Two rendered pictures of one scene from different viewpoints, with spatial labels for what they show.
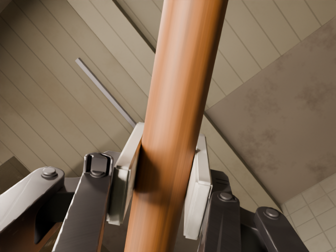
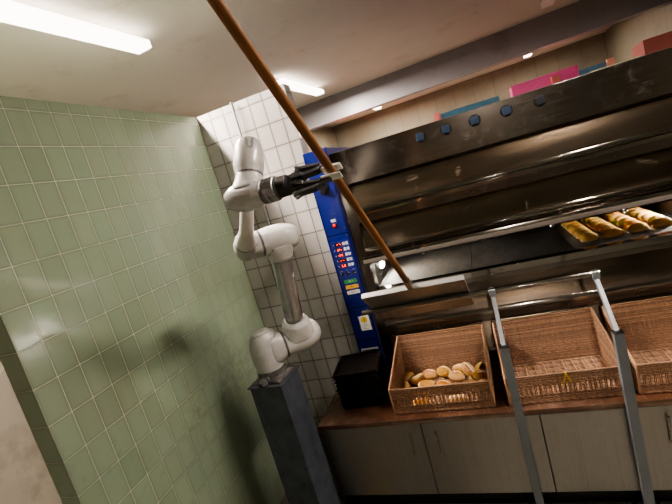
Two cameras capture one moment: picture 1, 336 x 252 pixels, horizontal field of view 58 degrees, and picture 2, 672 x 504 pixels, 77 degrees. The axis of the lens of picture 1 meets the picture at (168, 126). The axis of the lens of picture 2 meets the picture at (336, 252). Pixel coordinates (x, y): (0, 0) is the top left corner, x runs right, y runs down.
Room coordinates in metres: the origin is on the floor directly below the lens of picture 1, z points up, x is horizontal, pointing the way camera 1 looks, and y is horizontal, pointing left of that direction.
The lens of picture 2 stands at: (0.27, -1.40, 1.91)
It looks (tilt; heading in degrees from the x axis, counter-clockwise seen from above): 9 degrees down; 97
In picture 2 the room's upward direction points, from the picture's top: 16 degrees counter-clockwise
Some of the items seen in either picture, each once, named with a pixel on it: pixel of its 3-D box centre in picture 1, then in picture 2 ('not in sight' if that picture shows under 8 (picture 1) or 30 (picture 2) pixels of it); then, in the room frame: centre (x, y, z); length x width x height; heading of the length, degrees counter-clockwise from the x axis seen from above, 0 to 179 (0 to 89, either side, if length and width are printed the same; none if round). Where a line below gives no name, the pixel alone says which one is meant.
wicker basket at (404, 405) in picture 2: not in sight; (440, 367); (0.40, 0.96, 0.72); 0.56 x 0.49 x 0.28; 166
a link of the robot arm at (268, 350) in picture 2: not in sight; (266, 348); (-0.49, 0.72, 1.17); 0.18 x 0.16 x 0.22; 27
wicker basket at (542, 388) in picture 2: not in sight; (552, 353); (0.99, 0.82, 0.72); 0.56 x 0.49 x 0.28; 168
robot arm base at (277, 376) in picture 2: not in sight; (270, 373); (-0.51, 0.70, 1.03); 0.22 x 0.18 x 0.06; 73
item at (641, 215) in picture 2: not in sight; (610, 221); (1.69, 1.39, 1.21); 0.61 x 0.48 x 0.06; 77
